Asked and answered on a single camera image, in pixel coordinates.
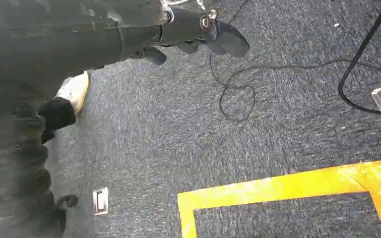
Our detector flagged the small silver floor plate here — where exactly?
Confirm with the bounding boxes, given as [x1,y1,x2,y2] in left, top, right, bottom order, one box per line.
[92,186,110,217]

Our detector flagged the thin black floor cable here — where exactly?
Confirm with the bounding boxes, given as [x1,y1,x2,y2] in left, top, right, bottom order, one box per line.
[209,52,381,122]

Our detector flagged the yellow floor tape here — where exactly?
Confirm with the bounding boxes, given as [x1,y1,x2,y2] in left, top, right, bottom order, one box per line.
[177,159,381,238]

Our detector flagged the thick black mains cable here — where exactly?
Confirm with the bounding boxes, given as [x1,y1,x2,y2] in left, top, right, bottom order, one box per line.
[338,0,381,116]

